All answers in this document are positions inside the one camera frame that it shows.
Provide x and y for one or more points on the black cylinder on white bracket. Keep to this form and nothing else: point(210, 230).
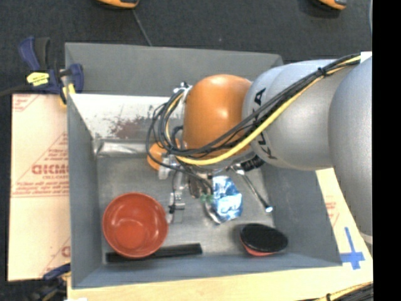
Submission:
point(253, 163)

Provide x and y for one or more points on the grey metal bin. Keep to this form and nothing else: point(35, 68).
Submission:
point(125, 71)

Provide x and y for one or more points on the dark green flat block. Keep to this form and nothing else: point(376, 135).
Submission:
point(185, 249)

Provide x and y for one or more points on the blue and white crumpled packet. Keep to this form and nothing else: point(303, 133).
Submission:
point(227, 201)

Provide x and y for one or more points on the brown cardboard board red print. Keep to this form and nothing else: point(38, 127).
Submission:
point(37, 168)

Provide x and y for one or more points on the black and red bowl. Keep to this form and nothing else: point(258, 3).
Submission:
point(263, 238)

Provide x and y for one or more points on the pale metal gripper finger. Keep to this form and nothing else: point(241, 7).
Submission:
point(179, 205)
point(171, 210)

